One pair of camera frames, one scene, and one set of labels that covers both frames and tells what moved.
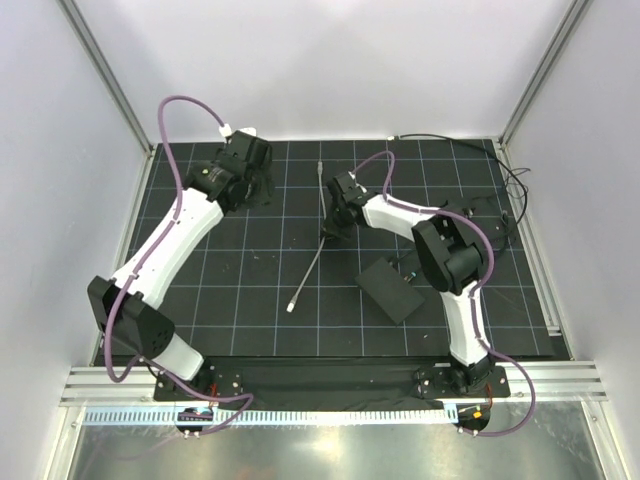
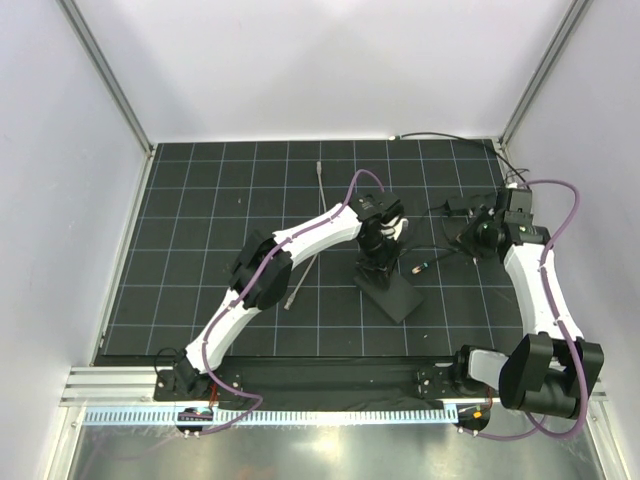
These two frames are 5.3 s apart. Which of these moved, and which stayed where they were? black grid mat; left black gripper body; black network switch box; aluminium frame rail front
Moved: left black gripper body
Stayed: black grid mat; black network switch box; aluminium frame rail front
